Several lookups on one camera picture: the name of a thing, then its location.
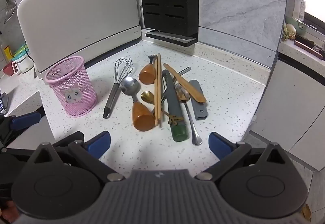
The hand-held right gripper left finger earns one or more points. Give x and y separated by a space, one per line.
98 144

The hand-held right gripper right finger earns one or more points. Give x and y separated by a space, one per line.
219 145

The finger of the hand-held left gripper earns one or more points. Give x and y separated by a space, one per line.
73 136
25 121

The slim steel spoon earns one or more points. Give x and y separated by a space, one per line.
191 118

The pink mesh utensil holder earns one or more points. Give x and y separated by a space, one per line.
71 79

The bamboo spatula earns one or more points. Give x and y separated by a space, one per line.
190 88

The gold spoon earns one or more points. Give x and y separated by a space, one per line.
147 97

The bamboo chopstick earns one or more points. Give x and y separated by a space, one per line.
159 81
156 91

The black slotted spatula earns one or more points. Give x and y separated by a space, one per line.
147 74

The person's left hand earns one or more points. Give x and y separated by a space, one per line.
7 211

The smartphone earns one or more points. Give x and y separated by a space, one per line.
2 103

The red cup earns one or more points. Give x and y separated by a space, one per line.
10 69

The white jug teal lid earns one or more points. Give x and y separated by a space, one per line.
22 57

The oil bottle yellow label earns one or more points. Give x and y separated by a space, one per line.
3 48

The white cabinet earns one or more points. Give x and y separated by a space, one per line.
292 112

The brown crumpled paper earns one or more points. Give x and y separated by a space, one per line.
306 212

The metal strainer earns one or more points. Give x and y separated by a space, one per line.
10 5

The white countertop appliance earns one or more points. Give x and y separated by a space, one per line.
76 15

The beige ornament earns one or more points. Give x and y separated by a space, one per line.
289 31

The brown wooden tray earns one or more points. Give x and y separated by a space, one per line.
308 45

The black slotted knife block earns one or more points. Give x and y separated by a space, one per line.
167 20

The clear pump soap bottle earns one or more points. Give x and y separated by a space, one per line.
299 8

